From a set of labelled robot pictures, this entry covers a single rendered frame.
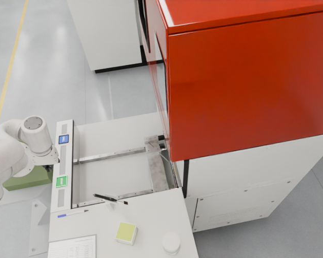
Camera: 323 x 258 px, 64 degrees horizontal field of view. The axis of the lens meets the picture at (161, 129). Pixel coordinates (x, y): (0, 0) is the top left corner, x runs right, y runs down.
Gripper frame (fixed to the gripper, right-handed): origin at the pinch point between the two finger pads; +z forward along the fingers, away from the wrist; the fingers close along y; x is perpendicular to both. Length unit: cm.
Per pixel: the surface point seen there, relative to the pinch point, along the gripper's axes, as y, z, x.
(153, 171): -50, 13, 0
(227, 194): -90, 18, 15
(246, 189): -100, 14, 15
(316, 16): -73, -84, 15
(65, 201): -5.6, 14.7, 10.8
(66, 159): -5.3, 14.7, -12.3
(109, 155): -28.3, 21.3, -17.0
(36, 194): 12.1, 32.8, -2.7
